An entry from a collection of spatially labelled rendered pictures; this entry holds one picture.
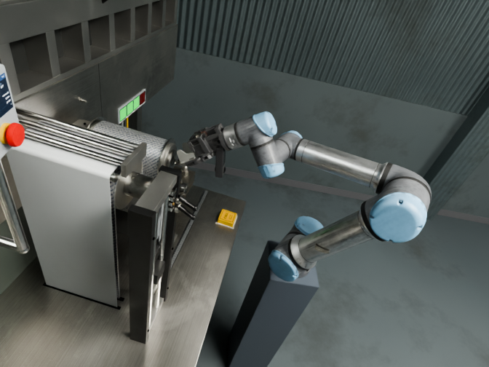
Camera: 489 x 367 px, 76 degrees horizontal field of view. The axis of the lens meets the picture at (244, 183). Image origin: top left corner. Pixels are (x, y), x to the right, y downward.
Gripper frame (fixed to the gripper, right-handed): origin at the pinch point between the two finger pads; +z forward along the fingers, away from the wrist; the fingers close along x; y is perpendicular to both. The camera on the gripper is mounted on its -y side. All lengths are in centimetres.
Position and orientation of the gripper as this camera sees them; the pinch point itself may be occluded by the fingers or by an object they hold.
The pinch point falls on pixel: (181, 162)
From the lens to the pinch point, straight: 109.1
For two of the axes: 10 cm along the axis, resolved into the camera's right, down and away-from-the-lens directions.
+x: -2.0, 5.8, -7.9
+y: -4.5, -7.7, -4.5
